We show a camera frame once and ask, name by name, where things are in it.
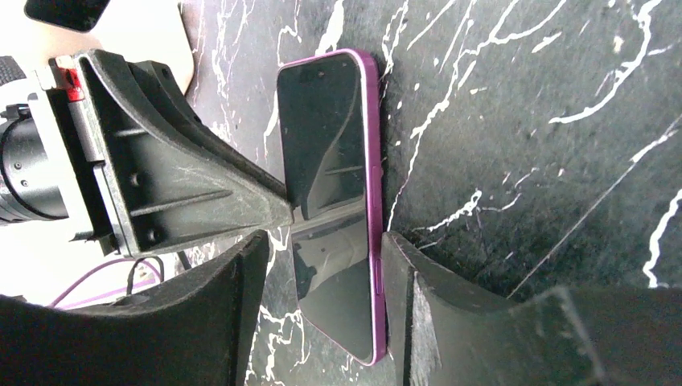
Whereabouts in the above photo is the purple-edged smartphone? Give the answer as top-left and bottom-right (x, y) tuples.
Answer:
(277, 48), (387, 366)

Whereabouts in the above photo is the black smartphone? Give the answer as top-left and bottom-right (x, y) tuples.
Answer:
(23, 0), (110, 32)

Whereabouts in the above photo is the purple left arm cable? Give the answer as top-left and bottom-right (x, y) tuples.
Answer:
(50, 257), (163, 310)

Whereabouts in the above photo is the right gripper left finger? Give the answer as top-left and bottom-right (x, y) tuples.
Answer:
(1, 230), (270, 385)

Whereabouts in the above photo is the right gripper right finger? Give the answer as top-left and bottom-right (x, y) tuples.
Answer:
(381, 232), (681, 385)

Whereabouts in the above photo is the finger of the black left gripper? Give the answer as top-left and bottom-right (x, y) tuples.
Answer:
(74, 50), (293, 257)

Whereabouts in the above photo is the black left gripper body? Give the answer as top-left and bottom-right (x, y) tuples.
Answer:
(0, 53), (108, 252)

